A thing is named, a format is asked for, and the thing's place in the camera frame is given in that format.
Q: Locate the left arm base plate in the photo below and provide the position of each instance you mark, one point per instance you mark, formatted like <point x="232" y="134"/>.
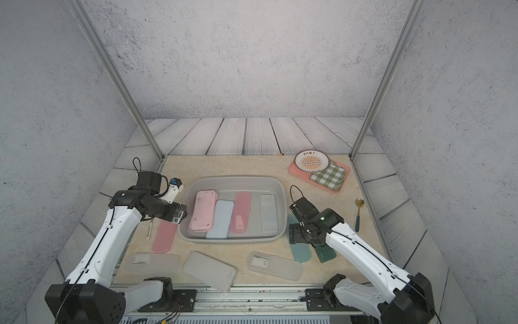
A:
<point x="182" y="299"/>

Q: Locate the orange patterned plate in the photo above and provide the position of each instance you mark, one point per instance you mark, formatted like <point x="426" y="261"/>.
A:
<point x="312" y="161"/>

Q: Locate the pink serving tray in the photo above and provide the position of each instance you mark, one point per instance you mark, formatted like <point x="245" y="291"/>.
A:
<point x="293" y="170"/>

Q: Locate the dark green pencil case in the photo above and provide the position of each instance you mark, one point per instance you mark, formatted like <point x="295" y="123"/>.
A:
<point x="325" y="253"/>

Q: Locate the silver spoon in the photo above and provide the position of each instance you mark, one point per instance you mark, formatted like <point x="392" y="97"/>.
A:
<point x="149" y="231"/>

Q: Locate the green checkered cloth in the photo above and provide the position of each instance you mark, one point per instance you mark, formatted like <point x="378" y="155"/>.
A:
<point x="332" y="178"/>

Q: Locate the aluminium frame post right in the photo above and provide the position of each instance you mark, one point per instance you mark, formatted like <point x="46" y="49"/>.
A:
<point x="416" y="9"/>

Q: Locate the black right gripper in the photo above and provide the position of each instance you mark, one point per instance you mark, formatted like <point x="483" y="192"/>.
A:
<point x="294" y="231"/>

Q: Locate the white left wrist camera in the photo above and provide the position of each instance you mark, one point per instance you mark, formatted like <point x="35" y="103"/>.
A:
<point x="174" y="188"/>

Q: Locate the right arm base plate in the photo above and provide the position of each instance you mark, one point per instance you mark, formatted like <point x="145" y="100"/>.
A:
<point x="320" y="299"/>

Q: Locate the teal pencil case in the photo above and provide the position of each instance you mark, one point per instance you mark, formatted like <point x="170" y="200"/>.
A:
<point x="300" y="251"/>

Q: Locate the grey plastic storage box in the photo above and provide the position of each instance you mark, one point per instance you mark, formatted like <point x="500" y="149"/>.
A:
<point x="227" y="187"/>

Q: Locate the aluminium front rail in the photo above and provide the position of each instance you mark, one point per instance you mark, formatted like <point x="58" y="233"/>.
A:
<point x="248" y="295"/>

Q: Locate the grey pencil case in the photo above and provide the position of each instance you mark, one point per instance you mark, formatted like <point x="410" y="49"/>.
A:
<point x="212" y="272"/>

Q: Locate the pale pink pencil case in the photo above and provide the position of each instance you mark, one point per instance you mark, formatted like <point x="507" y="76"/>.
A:
<point x="202" y="219"/>

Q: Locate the translucent pink pencil case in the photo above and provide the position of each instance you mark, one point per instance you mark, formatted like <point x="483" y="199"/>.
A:
<point x="241" y="213"/>

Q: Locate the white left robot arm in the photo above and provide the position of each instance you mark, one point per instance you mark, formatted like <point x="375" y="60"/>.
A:
<point x="86" y="295"/>

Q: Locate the aluminium frame post left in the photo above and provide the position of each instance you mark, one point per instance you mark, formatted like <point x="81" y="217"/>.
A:
<point x="96" y="43"/>

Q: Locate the aluminium frame post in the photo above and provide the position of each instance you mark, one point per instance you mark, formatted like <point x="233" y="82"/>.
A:
<point x="96" y="43"/>
<point x="416" y="9"/>

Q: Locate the gold spoon dark handle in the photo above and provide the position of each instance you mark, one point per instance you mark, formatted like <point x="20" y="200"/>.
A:
<point x="360" y="202"/>

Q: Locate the dark pink case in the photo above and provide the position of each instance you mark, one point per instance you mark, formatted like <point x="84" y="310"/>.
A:
<point x="164" y="237"/>

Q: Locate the clear case with label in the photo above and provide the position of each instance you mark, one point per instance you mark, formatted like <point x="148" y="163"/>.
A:
<point x="274" y="266"/>

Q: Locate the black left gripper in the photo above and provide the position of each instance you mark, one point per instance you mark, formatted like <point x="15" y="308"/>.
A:
<point x="173" y="215"/>

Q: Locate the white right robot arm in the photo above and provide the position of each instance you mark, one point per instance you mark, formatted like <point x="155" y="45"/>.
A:
<point x="393" y="296"/>

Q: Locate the light blue pencil case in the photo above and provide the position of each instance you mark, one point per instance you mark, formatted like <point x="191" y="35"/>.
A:
<point x="222" y="219"/>

